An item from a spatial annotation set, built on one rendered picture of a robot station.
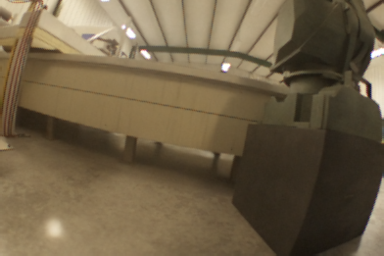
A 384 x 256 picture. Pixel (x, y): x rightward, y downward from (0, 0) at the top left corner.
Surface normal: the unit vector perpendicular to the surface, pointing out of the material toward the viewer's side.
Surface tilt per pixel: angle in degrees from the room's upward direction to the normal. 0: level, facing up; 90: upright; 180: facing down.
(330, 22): 90
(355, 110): 90
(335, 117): 90
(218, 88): 90
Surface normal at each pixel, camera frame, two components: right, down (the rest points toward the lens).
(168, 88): -0.02, -0.05
